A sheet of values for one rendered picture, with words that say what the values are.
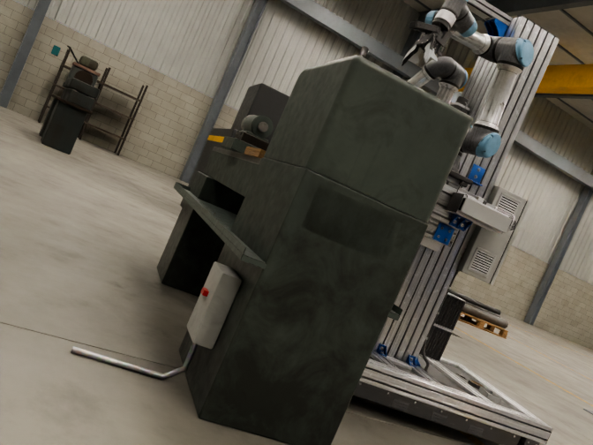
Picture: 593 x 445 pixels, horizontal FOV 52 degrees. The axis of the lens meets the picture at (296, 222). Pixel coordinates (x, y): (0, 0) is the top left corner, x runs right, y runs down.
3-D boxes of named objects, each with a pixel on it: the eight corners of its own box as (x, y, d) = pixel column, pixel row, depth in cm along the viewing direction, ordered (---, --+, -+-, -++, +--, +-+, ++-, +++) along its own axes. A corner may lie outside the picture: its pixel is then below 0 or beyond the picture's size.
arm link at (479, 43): (491, 40, 285) (428, 3, 253) (511, 41, 277) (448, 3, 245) (483, 64, 287) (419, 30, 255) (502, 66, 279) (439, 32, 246)
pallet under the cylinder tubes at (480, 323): (476, 323, 1148) (480, 316, 1148) (506, 339, 1069) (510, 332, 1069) (426, 303, 1101) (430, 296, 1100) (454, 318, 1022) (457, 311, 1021)
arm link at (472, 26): (460, 22, 252) (449, 3, 245) (483, 24, 244) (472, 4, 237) (451, 37, 252) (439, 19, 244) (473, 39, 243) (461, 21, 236)
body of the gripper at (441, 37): (439, 57, 233) (455, 32, 234) (425, 42, 229) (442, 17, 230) (427, 58, 240) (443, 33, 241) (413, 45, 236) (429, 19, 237)
